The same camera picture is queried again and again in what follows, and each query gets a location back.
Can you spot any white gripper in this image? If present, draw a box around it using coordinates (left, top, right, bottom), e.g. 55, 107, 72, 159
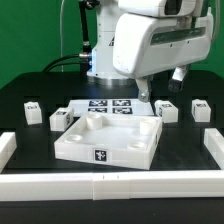
113, 13, 213, 102

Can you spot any white square table top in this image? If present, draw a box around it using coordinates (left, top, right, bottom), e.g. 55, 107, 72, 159
54, 112, 162, 170

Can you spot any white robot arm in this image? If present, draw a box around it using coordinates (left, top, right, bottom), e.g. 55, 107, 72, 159
79, 0, 216, 102

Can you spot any white sheet with markers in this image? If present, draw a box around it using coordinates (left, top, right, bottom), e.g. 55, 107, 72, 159
68, 99, 153, 117

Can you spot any white U-shaped obstacle fence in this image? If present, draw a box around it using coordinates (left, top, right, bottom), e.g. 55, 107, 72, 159
0, 132, 224, 201

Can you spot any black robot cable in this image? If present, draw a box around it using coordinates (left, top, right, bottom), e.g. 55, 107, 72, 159
42, 0, 101, 73

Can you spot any grey thin cable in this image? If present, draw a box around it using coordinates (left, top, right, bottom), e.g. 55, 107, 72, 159
59, 0, 67, 73

